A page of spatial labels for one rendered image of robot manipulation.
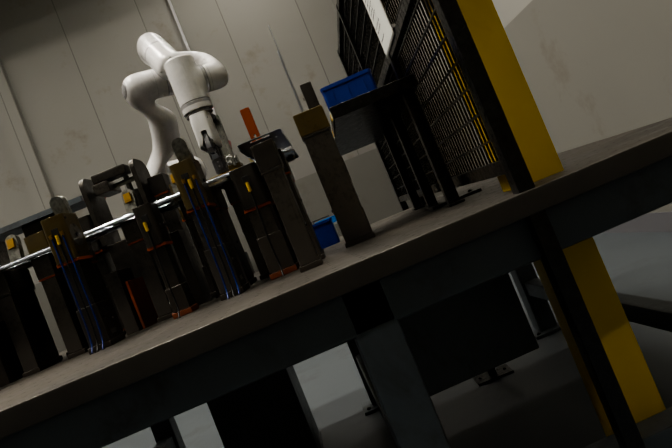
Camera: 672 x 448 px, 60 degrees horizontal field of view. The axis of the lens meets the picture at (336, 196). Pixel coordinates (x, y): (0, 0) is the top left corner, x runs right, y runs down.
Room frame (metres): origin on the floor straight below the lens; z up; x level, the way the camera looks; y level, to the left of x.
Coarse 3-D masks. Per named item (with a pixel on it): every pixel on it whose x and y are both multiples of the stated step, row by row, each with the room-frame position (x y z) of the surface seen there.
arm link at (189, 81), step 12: (168, 60) 1.54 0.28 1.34; (180, 60) 1.54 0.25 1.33; (192, 60) 1.57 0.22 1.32; (168, 72) 1.55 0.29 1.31; (180, 72) 1.54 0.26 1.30; (192, 72) 1.55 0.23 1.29; (204, 72) 1.56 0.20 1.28; (180, 84) 1.54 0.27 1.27; (192, 84) 1.54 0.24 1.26; (204, 84) 1.57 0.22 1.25; (180, 96) 1.55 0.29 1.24; (192, 96) 1.54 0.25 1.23; (204, 96) 1.56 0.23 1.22
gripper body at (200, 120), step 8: (200, 112) 1.54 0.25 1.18; (208, 112) 1.57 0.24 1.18; (192, 120) 1.54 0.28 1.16; (200, 120) 1.53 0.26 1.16; (208, 120) 1.54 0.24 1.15; (200, 128) 1.53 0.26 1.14; (208, 128) 1.53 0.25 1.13; (200, 136) 1.53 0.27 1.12; (216, 136) 1.56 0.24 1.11; (200, 144) 1.53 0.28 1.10; (216, 144) 1.55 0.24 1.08
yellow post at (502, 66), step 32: (480, 0) 1.10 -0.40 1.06; (480, 32) 1.10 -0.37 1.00; (512, 64) 1.10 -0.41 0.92; (512, 96) 1.10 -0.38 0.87; (512, 128) 1.10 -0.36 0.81; (544, 128) 1.11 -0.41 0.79; (544, 160) 1.10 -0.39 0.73; (576, 256) 1.10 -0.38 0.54; (544, 288) 1.19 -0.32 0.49; (608, 288) 1.10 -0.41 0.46; (608, 320) 1.10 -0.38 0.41; (576, 352) 1.16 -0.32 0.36; (608, 352) 1.10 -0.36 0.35; (640, 352) 1.11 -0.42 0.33; (640, 384) 1.10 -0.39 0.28; (640, 416) 1.10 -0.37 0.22
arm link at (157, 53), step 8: (152, 48) 1.71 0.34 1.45; (160, 48) 1.69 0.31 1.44; (168, 48) 1.69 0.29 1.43; (152, 56) 1.69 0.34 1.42; (160, 56) 1.66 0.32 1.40; (168, 56) 1.65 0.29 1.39; (200, 56) 1.64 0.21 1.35; (208, 56) 1.63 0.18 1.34; (152, 64) 1.69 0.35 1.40; (160, 64) 1.65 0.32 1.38; (200, 64) 1.65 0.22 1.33; (208, 64) 1.58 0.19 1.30; (216, 64) 1.59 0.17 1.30; (160, 72) 1.66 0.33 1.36; (208, 72) 1.57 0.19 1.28; (216, 72) 1.58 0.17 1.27; (224, 72) 1.59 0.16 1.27; (168, 80) 1.69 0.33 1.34; (216, 80) 1.58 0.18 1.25; (224, 80) 1.59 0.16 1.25; (216, 88) 1.60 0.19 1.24
